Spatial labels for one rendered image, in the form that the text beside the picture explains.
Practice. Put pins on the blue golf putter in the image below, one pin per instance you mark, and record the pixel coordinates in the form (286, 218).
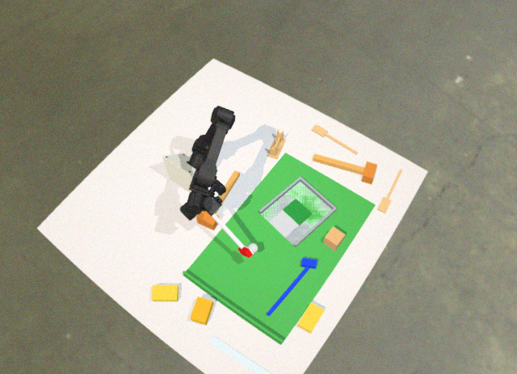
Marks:
(305, 262)

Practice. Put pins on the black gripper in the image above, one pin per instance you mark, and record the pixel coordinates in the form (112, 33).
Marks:
(219, 189)

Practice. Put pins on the green rectangular mat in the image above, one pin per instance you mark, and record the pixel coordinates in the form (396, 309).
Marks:
(252, 285)

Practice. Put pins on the white golf ball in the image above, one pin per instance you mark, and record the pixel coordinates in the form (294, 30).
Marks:
(253, 247)

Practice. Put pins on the orange putter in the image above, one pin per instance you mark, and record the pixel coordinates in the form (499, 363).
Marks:
(204, 218)
(368, 171)

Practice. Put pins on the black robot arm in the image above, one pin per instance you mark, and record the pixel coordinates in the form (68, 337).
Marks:
(206, 150)

